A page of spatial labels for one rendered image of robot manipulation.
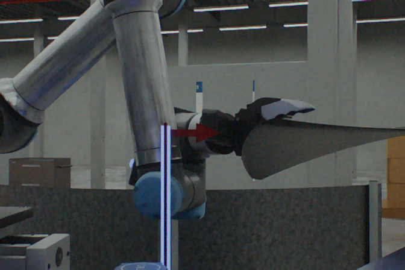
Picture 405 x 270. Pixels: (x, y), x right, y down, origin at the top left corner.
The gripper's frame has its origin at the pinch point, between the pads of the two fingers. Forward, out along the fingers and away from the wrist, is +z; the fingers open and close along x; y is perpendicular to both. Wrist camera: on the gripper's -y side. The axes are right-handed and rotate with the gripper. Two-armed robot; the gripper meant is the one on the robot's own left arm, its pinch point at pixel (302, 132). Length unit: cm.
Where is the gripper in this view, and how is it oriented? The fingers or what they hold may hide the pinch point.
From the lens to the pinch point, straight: 82.2
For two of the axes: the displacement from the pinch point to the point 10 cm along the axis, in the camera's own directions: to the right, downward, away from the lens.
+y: 7.7, 1.3, 6.3
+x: -1.0, 9.9, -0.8
